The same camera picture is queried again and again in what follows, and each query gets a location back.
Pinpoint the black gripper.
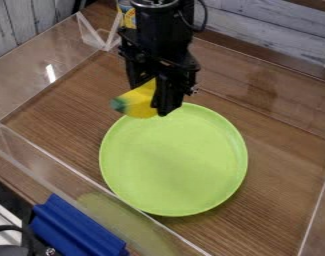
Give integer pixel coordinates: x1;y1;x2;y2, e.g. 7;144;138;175
118;0;199;117

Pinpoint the yellow toy banana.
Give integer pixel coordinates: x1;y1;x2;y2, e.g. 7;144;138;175
110;79;156;119

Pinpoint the green round plate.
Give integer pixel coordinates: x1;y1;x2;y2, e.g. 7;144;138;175
99;103;249;217

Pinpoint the yellow labelled tin can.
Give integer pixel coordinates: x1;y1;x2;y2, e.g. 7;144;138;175
116;0;136;29

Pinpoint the blue plastic clamp block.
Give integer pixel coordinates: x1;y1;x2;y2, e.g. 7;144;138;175
29;194;130;256

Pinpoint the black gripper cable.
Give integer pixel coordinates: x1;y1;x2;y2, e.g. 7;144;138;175
176;0;208;34

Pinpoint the clear acrylic enclosure wall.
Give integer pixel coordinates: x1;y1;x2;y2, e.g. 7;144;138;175
0;12;325;256

